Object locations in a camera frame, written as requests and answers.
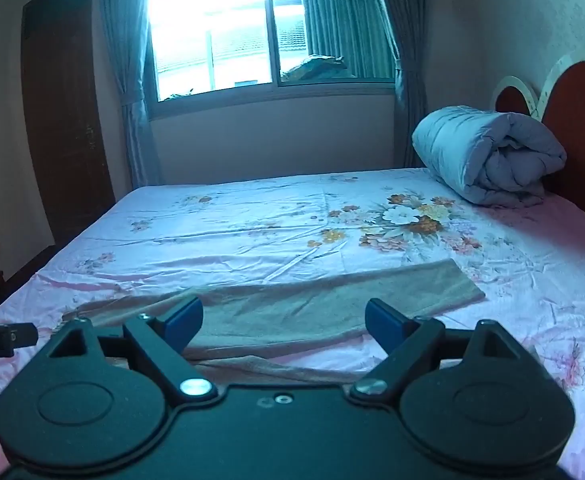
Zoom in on bed with floral sheet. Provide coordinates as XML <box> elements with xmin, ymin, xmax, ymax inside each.
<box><xmin>0</xmin><ymin>167</ymin><xmax>585</xmax><ymax>480</ymax></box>

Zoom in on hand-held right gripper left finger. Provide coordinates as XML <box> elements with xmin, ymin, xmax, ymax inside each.
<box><xmin>47</xmin><ymin>296</ymin><xmax>218</xmax><ymax>408</ymax></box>

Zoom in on rolled grey-blue duvet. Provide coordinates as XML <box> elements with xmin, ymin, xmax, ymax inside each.
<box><xmin>411</xmin><ymin>105</ymin><xmax>569</xmax><ymax>207</ymax></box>

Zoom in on brown wooden wardrobe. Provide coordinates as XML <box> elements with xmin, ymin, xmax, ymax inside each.
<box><xmin>20</xmin><ymin>0</ymin><xmax>118</xmax><ymax>248</ymax></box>

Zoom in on window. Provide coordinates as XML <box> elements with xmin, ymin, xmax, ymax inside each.
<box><xmin>142</xmin><ymin>0</ymin><xmax>403</xmax><ymax>106</ymax></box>

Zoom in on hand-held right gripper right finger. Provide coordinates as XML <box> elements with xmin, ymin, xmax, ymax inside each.
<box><xmin>349</xmin><ymin>299</ymin><xmax>523</xmax><ymax>406</ymax></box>

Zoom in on blue-grey curtain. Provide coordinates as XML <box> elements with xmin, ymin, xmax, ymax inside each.
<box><xmin>95</xmin><ymin>0</ymin><xmax>163</xmax><ymax>188</ymax></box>
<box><xmin>367</xmin><ymin>0</ymin><xmax>430</xmax><ymax>168</ymax></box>

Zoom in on brown pants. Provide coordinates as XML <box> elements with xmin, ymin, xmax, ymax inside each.
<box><xmin>62</xmin><ymin>259</ymin><xmax>487</xmax><ymax>387</ymax></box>

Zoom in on red wooden headboard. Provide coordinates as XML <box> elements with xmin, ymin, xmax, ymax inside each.
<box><xmin>492</xmin><ymin>55</ymin><xmax>585</xmax><ymax>233</ymax></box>

